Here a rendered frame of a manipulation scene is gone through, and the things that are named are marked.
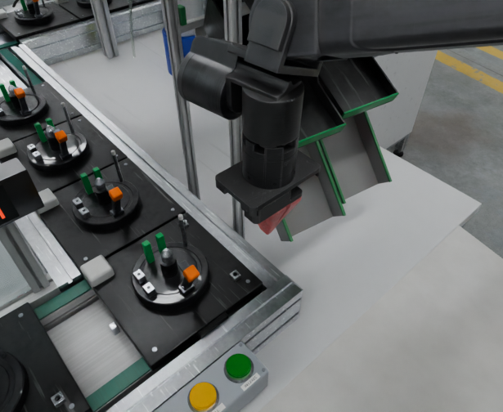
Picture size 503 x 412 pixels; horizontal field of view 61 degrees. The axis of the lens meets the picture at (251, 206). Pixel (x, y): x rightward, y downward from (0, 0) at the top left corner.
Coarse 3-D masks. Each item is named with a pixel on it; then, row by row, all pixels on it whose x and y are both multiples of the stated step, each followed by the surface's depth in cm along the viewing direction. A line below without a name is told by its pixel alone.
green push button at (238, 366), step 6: (234, 354) 69; (240, 354) 68; (228, 360) 68; (234, 360) 68; (240, 360) 68; (246, 360) 68; (228, 366) 67; (234, 366) 67; (240, 366) 67; (246, 366) 67; (228, 372) 67; (234, 372) 66; (240, 372) 66; (246, 372) 66; (234, 378) 66; (240, 378) 66
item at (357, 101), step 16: (336, 64) 82; (352, 64) 82; (368, 64) 83; (320, 80) 77; (336, 80) 80; (352, 80) 81; (368, 80) 82; (384, 80) 81; (336, 96) 78; (352, 96) 79; (368, 96) 80; (384, 96) 81; (352, 112) 76
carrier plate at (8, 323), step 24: (24, 312) 74; (0, 336) 71; (24, 336) 71; (48, 336) 71; (24, 360) 68; (48, 360) 68; (48, 384) 65; (72, 384) 65; (24, 408) 63; (48, 408) 63; (72, 408) 63
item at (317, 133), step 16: (208, 0) 71; (208, 16) 73; (208, 32) 75; (224, 32) 70; (304, 80) 77; (304, 96) 75; (320, 96) 75; (304, 112) 74; (320, 112) 75; (336, 112) 73; (304, 128) 73; (320, 128) 73; (336, 128) 72; (304, 144) 71
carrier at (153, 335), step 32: (192, 224) 88; (128, 256) 83; (160, 256) 76; (192, 256) 80; (224, 256) 83; (96, 288) 78; (128, 288) 78; (160, 288) 75; (192, 288) 74; (224, 288) 78; (256, 288) 78; (128, 320) 73; (160, 320) 73; (192, 320) 73; (160, 352) 69
